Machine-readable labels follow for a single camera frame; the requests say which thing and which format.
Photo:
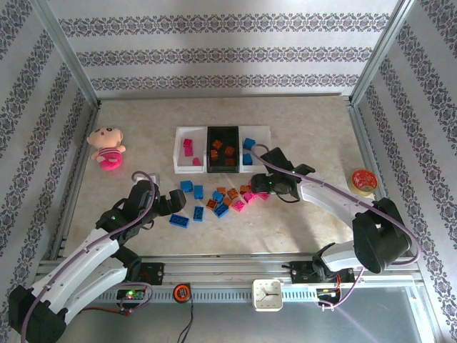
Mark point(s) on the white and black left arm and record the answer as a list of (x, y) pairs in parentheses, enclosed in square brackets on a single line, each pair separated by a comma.
[(78, 253)]

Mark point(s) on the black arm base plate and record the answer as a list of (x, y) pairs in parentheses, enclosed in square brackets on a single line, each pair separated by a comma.
[(303, 273), (155, 273)]

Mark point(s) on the orange round tape measure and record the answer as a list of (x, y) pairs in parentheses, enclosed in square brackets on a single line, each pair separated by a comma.
[(181, 292)]

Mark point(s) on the pink lego brick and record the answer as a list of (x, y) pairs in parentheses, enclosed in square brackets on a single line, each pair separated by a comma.
[(239, 206), (188, 143), (196, 161), (188, 151), (264, 196), (249, 197)]

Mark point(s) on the white square clock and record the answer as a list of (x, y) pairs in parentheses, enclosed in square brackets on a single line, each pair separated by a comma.
[(267, 294)]

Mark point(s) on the aluminium mounting rail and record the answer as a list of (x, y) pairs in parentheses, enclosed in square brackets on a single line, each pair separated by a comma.
[(228, 271)]

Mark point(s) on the white plastic container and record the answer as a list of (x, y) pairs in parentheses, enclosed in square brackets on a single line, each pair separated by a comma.
[(182, 162), (262, 137)]

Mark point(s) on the aluminium frame post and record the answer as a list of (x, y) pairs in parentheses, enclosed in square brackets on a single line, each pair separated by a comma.
[(380, 50), (68, 53)]

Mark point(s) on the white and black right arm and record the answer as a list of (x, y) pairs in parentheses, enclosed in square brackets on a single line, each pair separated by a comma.
[(332, 194)]

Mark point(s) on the pink plush doll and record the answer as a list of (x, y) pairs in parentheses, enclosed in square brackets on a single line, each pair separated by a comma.
[(105, 137)]

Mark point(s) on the long blue lego brick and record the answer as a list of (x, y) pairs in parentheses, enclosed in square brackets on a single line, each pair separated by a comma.
[(179, 220)]

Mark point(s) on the black plastic container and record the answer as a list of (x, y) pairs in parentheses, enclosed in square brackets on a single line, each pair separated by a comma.
[(228, 137)]

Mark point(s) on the small LED circuit board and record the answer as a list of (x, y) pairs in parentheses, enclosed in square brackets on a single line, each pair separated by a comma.
[(130, 294)]

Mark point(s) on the yellow tape roll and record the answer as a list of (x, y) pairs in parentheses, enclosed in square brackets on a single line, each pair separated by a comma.
[(362, 178)]

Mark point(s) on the aluminium side rail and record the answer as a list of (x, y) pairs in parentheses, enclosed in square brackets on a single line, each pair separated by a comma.
[(76, 178), (375, 160)]

